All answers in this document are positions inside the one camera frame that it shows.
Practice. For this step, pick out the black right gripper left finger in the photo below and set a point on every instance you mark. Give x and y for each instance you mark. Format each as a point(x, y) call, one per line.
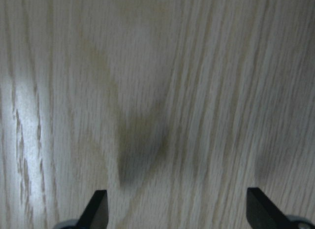
point(96, 213)

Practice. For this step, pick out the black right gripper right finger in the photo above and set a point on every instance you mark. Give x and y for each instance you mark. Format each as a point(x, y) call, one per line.
point(262, 213)

